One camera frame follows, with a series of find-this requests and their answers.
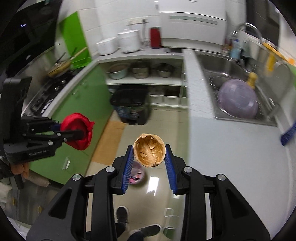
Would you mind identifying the red cloth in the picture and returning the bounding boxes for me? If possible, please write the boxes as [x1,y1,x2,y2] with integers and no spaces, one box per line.
[60,113,95,151]

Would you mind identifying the black blue trash bin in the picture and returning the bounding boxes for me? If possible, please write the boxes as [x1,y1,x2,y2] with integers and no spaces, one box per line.
[110,88,151,125]

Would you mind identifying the gas stove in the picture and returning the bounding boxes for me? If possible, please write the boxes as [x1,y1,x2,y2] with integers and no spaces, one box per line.
[22,75,72,116]

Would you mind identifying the cardboard floor mat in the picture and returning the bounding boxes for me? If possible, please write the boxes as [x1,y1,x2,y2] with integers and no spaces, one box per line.
[91,120,126,166]

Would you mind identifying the left black shoe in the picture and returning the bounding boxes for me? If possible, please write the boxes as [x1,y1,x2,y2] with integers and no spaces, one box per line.
[116,206,129,225]

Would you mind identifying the black shoe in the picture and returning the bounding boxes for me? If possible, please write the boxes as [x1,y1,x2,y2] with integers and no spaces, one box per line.
[116,206,129,225]
[130,224,162,237]

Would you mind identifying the pink small waste basket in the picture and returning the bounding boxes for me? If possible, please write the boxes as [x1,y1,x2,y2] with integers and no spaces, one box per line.
[129,161,145,185]

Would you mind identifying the pale blue basin on shelf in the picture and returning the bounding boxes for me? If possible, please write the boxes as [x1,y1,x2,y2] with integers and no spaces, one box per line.
[106,63,130,80]

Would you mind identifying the right black shoe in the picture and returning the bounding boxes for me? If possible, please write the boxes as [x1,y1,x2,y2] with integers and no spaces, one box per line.
[130,224,162,237]

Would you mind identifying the blue patterned vase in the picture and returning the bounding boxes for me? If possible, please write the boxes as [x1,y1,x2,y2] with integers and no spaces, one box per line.
[280,122,296,146]

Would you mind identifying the white square container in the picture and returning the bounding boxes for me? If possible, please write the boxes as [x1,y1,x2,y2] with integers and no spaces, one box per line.
[96,37,119,56]

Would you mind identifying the steel pot on shelf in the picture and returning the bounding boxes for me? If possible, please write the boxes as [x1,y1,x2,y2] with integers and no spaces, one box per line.
[155,63,175,78]
[130,61,149,79]

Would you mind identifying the white rice cooker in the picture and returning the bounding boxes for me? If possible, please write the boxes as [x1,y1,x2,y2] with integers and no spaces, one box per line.
[117,30,141,53]

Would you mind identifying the purple plastic basin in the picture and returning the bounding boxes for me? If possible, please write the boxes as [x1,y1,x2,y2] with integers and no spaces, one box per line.
[218,79,258,119]

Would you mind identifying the red kettle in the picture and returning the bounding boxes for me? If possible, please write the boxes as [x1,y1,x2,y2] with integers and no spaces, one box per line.
[149,27,162,49]

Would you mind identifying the stainless steel sink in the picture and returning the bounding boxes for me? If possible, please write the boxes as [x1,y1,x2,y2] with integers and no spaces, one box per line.
[196,51,276,126]

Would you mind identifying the steel faucet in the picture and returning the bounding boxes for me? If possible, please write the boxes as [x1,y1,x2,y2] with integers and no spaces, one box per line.
[228,22,263,46]

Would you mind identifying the frying pan with handle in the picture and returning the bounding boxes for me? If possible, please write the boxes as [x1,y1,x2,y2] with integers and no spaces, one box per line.
[47,47,87,78]

